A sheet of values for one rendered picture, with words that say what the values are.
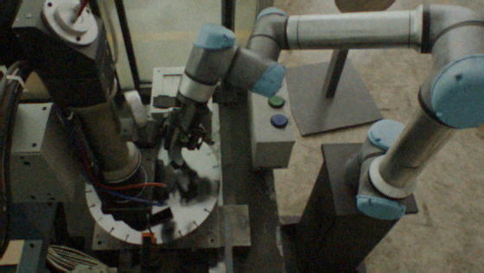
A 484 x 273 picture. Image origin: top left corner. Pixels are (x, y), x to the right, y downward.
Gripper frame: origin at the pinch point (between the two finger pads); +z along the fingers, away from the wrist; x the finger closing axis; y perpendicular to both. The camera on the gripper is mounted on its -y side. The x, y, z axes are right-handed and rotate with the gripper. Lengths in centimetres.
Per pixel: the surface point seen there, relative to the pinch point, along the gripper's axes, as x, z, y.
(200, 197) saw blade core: 6.9, 2.8, 10.4
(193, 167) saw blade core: 7.7, 0.4, 2.3
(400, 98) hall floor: 179, 0, -55
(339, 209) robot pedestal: 50, 4, 19
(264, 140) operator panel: 29.2, -6.4, -0.5
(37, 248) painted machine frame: -28.9, 12.6, 12.2
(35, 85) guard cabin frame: -19, 17, -60
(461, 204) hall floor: 169, 22, 11
